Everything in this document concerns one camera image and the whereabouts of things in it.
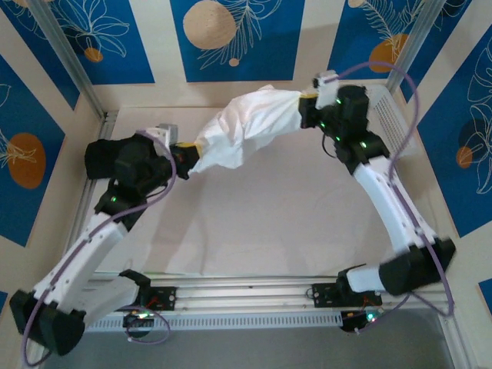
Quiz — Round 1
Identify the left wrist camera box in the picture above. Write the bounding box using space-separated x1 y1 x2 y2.
155 123 180 146

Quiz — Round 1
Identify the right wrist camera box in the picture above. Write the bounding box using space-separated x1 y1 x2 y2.
313 70 340 109

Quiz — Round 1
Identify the white slotted cable duct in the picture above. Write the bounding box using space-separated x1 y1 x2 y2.
84 311 344 334

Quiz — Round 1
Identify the black controller board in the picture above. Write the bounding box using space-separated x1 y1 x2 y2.
121 311 157 340
340 307 382 334

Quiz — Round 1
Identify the white plastic mesh basket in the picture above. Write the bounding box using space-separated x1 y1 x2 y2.
364 85 419 155

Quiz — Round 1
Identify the folded black t-shirt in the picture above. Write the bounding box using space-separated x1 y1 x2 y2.
84 137 119 181

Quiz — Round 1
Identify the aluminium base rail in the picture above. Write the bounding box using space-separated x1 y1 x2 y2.
82 274 458 319

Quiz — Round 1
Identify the aluminium frame post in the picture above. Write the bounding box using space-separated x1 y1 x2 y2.
385 0 450 93
27 0 108 121

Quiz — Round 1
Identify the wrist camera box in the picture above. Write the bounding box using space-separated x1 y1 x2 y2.
155 123 180 146
313 70 340 109

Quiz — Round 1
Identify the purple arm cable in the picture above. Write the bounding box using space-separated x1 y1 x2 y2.
337 60 455 318
21 129 178 366

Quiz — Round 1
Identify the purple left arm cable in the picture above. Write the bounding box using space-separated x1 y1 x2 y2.
21 129 178 366

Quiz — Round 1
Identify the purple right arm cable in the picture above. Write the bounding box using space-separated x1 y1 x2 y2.
337 60 455 318

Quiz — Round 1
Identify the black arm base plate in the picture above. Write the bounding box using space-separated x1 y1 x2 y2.
311 282 384 309
136 285 178 312

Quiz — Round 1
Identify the white t-shirt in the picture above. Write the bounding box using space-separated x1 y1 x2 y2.
189 85 309 176

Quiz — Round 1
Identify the white table cover sheet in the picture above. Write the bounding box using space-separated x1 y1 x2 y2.
70 107 421 276

